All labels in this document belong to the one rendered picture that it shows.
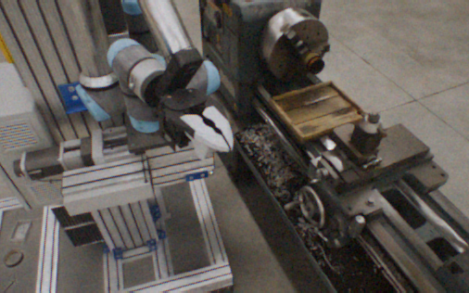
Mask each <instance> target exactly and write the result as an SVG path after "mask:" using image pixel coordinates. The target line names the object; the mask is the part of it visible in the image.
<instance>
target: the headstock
mask: <svg viewBox="0 0 469 293"><path fill-rule="evenodd" d="M308 1H309V0H230V2H229V4H228V5H226V4H225V3H224V2H223V1H222V0H214V1H213V0H198V7H199V18H200V30H201V36H203V35H205V36H206V37H207V38H206V41H207V42H210V43H211V44H212V45H213V46H214V48H215V49H216V50H217V51H218V53H220V54H221V55H222V57H223V58H224V66H225V67H226V68H227V69H228V70H229V71H230V72H231V73H232V74H233V76H234V77H235V79H236V80H237V81H238V82H240V83H247V82H250V81H254V80H257V79H259V78H263V77H267V76H270V75H273V72H272V71H271V70H270V69H269V68H267V67H266V66H265V65H264V64H263V63H262V62H261V60H260V57H259V54H258V40H259V38H260V34H261V32H262V30H263V28H264V27H265V25H267V23H268V22H269V21H270V20H271V19H272V18H273V16H274V15H276V14H277V13H280V12H282V11H284V10H287V9H289V8H293V7H298V8H302V9H304V10H306V11H307V12H309V13H310V14H311V15H313V16H314V17H316V18H317V19H319V16H320V11H321V5H322V1H323V0H312V1H311V6H307V4H308ZM251 55H252V56H251ZM249 65H250V66H249ZM251 67H252V68H251Z"/></svg>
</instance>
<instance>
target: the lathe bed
mask: <svg viewBox="0 0 469 293"><path fill-rule="evenodd" d="M320 83H323V81H322V80H321V79H320V78H319V77H318V76H316V75H315V74H311V73H310V72H309V73H308V75H306V76H304V77H302V78H300V79H297V80H294V81H293V82H290V81H287V83H286V84H283V85H280V83H278V82H277V81H276V80H275V79H274V78H273V76H272V75H270V76H267V77H264V83H259V81H258V80H254V81H253V83H251V84H250V86H251V87H252V88H253V89H254V91H255V92H256V93H257V94H258V95H257V94H256V93H253V94H252V96H253V97H254V99H252V101H253V102H254V103H253V104H252V105H253V106H254V108H255V109H256V110H257V111H258V113H259V114H260V115H261V117H262V118H263V119H264V120H265V121H266V123H267V124H268V125H269V126H270V128H271V129H272V130H273V132H274V133H275V134H276V135H277V137H278V139H279V140H280V141H281V143H282V144H283V145H284V146H285V148H286V149H287V150H288V151H289V152H290V154H291V155H292V156H293V157H294V160H295V161H296V163H297V164H298V165H299V167H301V168H302V170H303V171H304V172H305V173H306V174H307V175H308V172H309V167H310V165H311V160H312V159H317V158H319V157H321V156H322V152H324V151H326V150H327V149H329V150H331V149H334V147H337V146H339V144H338V143H337V142H336V141H335V140H334V138H333V137H332V134H329V135H327V136H324V137H321V138H318V139H315V140H312V141H310V142H308V143H305V144H301V143H300V142H299V141H298V140H297V138H296V137H295V136H294V134H293V133H292V132H291V131H290V130H289V129H288V127H287V126H286V125H285V124H284V122H283V121H282V120H281V119H280V117H279V116H277V115H276V112H275V111H274V110H273V108H272V107H271V106H270V105H269V98H271V97H275V96H278V95H282V94H285V93H289V92H292V91H294V90H298V89H301V88H305V87H308V86H310V85H316V84H320ZM326 138H328V139H329V140H327V139H326ZM321 139H322V140H321ZM330 139H331V140H330ZM317 143H318V145H316V144H317ZM314 145H316V146H314ZM326 145H327V146H326ZM319 147H320V148H319ZM309 178H310V177H309ZM372 191H373V192H374V193H375V194H376V195H377V197H379V198H380V199H381V200H382V202H383V208H382V210H383V211H384V212H383V213H382V215H381V217H380V219H378V220H376V219H375V218H374V219H373V220H372V221H371V222H370V223H368V224H365V225H364V226H363V228H362V230H361V233H360V235H359V236H356V237H355V238H356V239H357V241H358V242H359V243H360V244H361V245H362V246H363V248H364V249H365V252H366V253H367V254H368V255H369V257H371V258H372V260H373V261H374V262H375V264H376V265H377V266H378V267H377V268H378V270H380V271H381V272H382V273H383V274H384V276H385V277H386V278H387V280H388V281H389V282H390V284H391V285H392V286H393V287H394V288H395V289H396V291H397V292H398V293H448V292H447V291H446V290H445V289H444V288H443V286H442V285H441V284H440V283H439V282H438V280H437V279H436V278H435V277H434V276H433V275H432V273H433V272H434V271H435V270H436V269H437V268H438V267H439V265H442V264H443V262H445V261H447V260H448V259H450V258H452V257H454V256H456V255H457V254H459V253H461V252H463V251H464V250H468V249H469V218H468V217H467V216H466V215H464V214H463V213H462V212H461V211H460V210H459V209H458V208H457V207H456V206H455V205H454V204H452V203H451V202H450V201H449V200H448V199H447V198H446V196H445V195H443V194H442V193H440V192H439V191H438V190H436V191H434V192H432V193H430V194H427V193H423V192H421V191H420V190H419V189H418V188H417V187H416V186H415V185H414V184H413V183H412V182H411V181H409V180H408V179H405V178H400V179H398V180H396V181H393V182H390V183H388V184H385V185H383V186H380V187H378V188H376V189H374V190H372ZM431 195H433V196H432V197H431ZM426 201H427V202H426ZM426 203H427V204H426ZM444 203H445V204H444ZM430 204H432V206H431V205H430ZM432 208H433V209H432ZM448 209H449V210H448ZM457 210H458V211H457ZM395 211H396V212H395ZM392 212H393V213H392ZM395 213H396V214H395ZM397 213H398V214H397ZM455 213H456V214H455ZM392 214H393V215H392ZM452 215H455V216H452ZM389 216H391V217H389ZM458 216H459V217H458ZM460 217H461V218H460ZM463 217H464V218H463ZM466 217H467V218H466ZM382 221H383V222H384V223H383V222H382ZM443 221H444V222H443ZM408 224H409V225H408ZM382 225H383V226H382ZM387 225H390V226H387ZM398 225H399V226H398ZM372 227H373V228H372ZM454 227H455V229H454ZM465 227H467V228H465ZM429 230H431V231H432V232H433V233H432V232H431V231H429ZM391 231H394V232H391ZM421 232H422V233H421ZM440 232H441V233H440ZM395 233H396V234H397V235H395ZM430 235H432V236H430ZM392 236H393V237H392ZM410 241H411V243H410ZM415 242H416V243H415ZM418 244H419V245H418ZM420 245H422V246H420ZM466 245H467V246H466ZM417 246H418V247H417ZM425 248H426V249H427V250H425ZM390 250H391V251H390ZM425 255H426V256H425Z"/></svg>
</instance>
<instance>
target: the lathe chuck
mask: <svg viewBox="0 0 469 293"><path fill-rule="evenodd" d="M303 14H308V16H304V15H303ZM287 24H289V26H290V27H291V29H292V30H293V31H295V32H296V33H297V34H298V36H299V38H300V40H301V41H303V42H304V43H306V44H307V45H312V44H316V43H319V42H323V41H327V40H329V33H328V30H327V29H326V27H325V26H324V24H323V23H322V22H320V21H319V20H318V19H317V18H316V17H314V16H313V15H311V14H310V13H308V12H305V11H293V12H290V13H286V14H284V15H283V16H282V17H281V18H279V19H278V20H277V21H276V22H275V23H274V24H273V25H272V26H271V27H270V29H269V30H268V31H267V33H266V34H265V36H264V39H263V41H262V44H261V50H260V53H261V58H262V61H263V63H264V65H265V66H266V67H267V68H269V69H270V70H271V71H272V72H273V74H274V75H275V77H277V78H278V79H280V80H282V78H283V76H284V75H285V72H286V70H287V69H288V68H289V66H290V64H291V60H292V57H291V55H294V56H297V57H298V58H300V59H301V55H299V54H298V53H297V52H296V51H295V50H294V49H293V47H292V46H291V44H290V42H289V40H288V39H287V38H286V36H285V34H284V32H283V31H281V29H283V28H284V26H286V25H287ZM265 60H266V61H267V63H268V66H269V67H268V66H267V65H266V63H265ZM308 73H309V72H308V71H307V72H304V71H303V72H302V73H301V75H300V76H298V75H297V77H296V79H295V80H297V79H300V78H302V77H304V76H306V75H308Z"/></svg>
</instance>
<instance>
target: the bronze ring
mask: <svg viewBox="0 0 469 293"><path fill-rule="evenodd" d="M301 67H302V69H304V70H307V71H308V72H310V73H311V74H318V73H320V72H321V71H322V70H323V67H324V61H323V60H322V57H321V56H319V54H318V53H317V52H316V51H310V52H309V53H307V54H306V55H305V56H304V57H301Z"/></svg>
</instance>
